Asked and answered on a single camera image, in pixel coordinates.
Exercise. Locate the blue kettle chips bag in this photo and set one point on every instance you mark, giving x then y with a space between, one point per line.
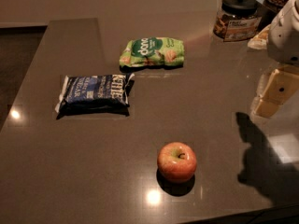
94 92

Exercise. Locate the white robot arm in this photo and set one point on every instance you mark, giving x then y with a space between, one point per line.
283 36

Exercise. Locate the red yellow apple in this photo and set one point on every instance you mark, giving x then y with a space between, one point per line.
177 162

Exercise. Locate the glass jar black lid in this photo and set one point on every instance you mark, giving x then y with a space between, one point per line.
236 20

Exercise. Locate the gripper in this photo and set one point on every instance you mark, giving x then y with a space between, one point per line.
286 44

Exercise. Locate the green pop snack bag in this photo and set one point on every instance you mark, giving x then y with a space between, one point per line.
153 52

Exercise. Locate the pale crumpled wrapper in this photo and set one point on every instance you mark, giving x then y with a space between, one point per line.
260 40

